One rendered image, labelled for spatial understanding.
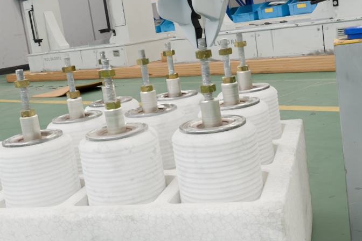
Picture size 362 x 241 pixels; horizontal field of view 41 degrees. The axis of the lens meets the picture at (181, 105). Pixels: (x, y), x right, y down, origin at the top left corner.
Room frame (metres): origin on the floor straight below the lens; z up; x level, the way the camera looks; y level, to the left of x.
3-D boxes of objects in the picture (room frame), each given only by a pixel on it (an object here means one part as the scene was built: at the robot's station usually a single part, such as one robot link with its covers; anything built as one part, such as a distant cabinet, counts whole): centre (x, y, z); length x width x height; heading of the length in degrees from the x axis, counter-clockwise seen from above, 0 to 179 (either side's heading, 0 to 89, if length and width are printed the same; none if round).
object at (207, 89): (0.54, -0.03, 0.29); 0.02 x 0.02 x 0.01; 62
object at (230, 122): (0.54, -0.03, 0.25); 0.08 x 0.08 x 0.01
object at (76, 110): (0.72, 0.16, 0.26); 0.02 x 0.02 x 0.03
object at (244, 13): (6.53, -1.12, 0.36); 0.50 x 0.38 x 0.21; 134
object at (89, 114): (0.72, 0.16, 0.25); 0.08 x 0.08 x 0.01
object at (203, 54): (0.54, -0.03, 0.33); 0.02 x 0.02 x 0.01; 62
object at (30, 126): (0.61, 0.19, 0.26); 0.02 x 0.02 x 0.03
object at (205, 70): (0.54, -0.03, 0.31); 0.01 x 0.01 x 0.08
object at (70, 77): (0.72, 0.16, 0.30); 0.01 x 0.01 x 0.08
